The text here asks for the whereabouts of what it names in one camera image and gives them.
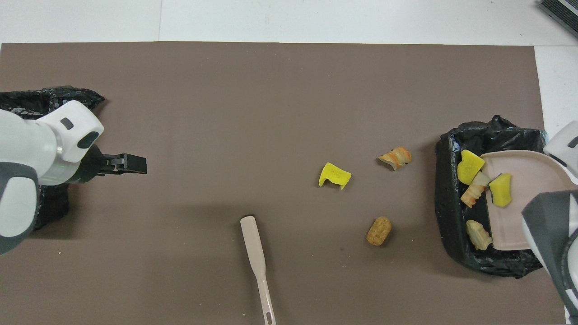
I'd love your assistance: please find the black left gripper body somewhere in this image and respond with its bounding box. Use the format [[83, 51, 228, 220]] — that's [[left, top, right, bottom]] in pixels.
[[72, 144, 111, 184]]

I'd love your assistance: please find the beige hand brush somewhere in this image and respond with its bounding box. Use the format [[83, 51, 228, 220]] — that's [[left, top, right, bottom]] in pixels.
[[240, 216, 277, 325]]

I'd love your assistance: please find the yellow notched sponge piece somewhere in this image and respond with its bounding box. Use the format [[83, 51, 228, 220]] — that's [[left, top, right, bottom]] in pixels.
[[318, 162, 352, 190]]

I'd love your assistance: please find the brown bread roll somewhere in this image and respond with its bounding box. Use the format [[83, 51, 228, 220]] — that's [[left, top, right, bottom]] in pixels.
[[366, 217, 392, 246]]

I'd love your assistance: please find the orange striped pastry piece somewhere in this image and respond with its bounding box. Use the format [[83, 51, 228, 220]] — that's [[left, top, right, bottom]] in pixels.
[[378, 147, 412, 171]]

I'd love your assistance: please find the chunky yellow sponge piece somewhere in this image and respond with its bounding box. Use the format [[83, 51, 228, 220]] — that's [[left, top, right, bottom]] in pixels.
[[457, 149, 485, 186]]

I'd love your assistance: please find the wedge beige rock piece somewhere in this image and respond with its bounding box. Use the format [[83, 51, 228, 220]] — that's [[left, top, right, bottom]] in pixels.
[[461, 172, 490, 208]]

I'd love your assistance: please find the lumpy beige rock piece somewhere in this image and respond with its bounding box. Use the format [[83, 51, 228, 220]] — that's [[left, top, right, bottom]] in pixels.
[[466, 219, 493, 251]]

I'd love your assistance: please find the small yellow sponge piece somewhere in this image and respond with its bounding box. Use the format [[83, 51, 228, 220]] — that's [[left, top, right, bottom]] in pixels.
[[489, 173, 513, 208]]

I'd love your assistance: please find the beige plastic dustpan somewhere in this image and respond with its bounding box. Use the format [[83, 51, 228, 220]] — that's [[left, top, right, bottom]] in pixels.
[[480, 150, 578, 251]]

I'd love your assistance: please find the black trash bag liner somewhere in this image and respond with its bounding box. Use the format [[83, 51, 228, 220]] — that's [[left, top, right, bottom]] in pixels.
[[0, 86, 105, 231]]

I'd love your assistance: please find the black bag lined bin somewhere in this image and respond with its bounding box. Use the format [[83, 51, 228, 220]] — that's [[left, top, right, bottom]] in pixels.
[[435, 115, 549, 279]]

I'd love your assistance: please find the brown table mat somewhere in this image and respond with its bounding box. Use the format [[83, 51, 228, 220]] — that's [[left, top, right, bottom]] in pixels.
[[0, 42, 566, 325]]

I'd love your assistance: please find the dark ridged panel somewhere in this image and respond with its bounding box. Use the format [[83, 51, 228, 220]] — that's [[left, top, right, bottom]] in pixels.
[[540, 0, 578, 37]]

